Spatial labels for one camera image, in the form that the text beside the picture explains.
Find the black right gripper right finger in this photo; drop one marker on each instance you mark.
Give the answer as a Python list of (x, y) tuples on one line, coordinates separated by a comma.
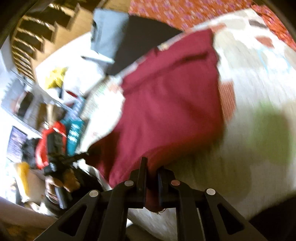
[(202, 215)]

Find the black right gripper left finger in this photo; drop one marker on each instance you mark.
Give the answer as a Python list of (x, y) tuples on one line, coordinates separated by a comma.
[(101, 215)]

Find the maroon red garment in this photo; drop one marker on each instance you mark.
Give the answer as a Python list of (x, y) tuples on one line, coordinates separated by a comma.
[(172, 108)]

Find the person's left hand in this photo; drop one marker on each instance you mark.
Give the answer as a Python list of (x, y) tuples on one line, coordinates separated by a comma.
[(69, 182)]

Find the teal patterned box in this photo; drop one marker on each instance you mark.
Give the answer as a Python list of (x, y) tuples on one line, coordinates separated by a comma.
[(74, 126)]

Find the white heart-patterned quilt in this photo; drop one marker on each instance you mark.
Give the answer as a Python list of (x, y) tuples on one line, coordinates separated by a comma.
[(253, 166)]

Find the yellow star-shaped item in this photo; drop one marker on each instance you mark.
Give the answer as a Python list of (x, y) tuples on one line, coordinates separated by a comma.
[(56, 78)]

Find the white plastic bag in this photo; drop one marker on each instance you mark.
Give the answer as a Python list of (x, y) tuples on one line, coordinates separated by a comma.
[(84, 69)]

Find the wooden staircase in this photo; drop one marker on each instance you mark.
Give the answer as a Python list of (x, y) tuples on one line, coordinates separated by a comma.
[(45, 29)]

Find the light blue folded cloth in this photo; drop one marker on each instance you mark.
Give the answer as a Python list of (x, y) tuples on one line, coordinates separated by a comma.
[(108, 30)]

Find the black folded cloth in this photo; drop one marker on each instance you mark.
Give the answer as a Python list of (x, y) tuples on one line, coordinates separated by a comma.
[(141, 35)]

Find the orange floral bedsheet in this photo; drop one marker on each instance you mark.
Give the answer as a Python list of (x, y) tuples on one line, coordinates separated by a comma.
[(184, 14)]

